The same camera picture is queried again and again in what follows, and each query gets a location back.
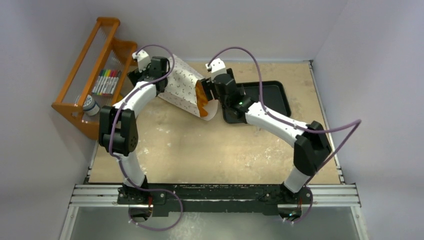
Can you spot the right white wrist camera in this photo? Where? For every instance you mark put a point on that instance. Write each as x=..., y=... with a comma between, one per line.
x=216, y=67

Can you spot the orange wooden shelf rack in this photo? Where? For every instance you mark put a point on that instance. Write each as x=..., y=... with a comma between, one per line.
x=101, y=51

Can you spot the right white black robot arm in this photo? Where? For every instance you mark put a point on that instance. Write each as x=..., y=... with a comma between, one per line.
x=310, y=144

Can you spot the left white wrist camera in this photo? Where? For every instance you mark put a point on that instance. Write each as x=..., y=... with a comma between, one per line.
x=142, y=59

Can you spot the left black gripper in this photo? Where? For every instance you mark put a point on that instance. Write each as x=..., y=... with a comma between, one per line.
x=135, y=76

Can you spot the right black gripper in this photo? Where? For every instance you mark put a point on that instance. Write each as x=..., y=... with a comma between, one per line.
x=208, y=89

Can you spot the white blue tape roll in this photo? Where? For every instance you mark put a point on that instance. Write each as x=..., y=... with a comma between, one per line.
x=90, y=106

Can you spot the white patterned paper bag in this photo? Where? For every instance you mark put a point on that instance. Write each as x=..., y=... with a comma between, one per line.
x=180, y=89

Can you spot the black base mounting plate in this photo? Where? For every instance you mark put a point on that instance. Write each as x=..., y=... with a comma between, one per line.
x=266, y=199

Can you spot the set of coloured markers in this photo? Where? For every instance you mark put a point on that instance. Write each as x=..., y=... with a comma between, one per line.
x=106, y=82

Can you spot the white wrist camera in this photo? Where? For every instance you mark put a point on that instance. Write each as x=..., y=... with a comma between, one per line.
x=142, y=59
x=216, y=67

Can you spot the black plastic tray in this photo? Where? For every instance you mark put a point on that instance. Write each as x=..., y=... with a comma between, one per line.
x=274, y=95

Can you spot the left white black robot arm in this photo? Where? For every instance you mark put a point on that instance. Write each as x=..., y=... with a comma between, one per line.
x=118, y=132

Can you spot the aluminium rail frame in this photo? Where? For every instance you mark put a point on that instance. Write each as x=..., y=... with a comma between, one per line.
x=324, y=196

